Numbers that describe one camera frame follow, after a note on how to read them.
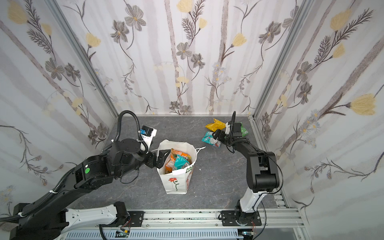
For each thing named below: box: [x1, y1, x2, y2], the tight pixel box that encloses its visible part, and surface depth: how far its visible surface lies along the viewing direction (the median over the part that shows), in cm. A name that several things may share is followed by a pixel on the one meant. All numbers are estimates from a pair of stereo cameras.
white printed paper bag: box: [157, 139, 206, 194], surface depth 73 cm
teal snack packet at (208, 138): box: [201, 131, 222, 148], surface depth 103 cm
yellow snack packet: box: [205, 118, 227, 132], surface depth 111 cm
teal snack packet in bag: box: [174, 154, 191, 170], surface depth 82 cm
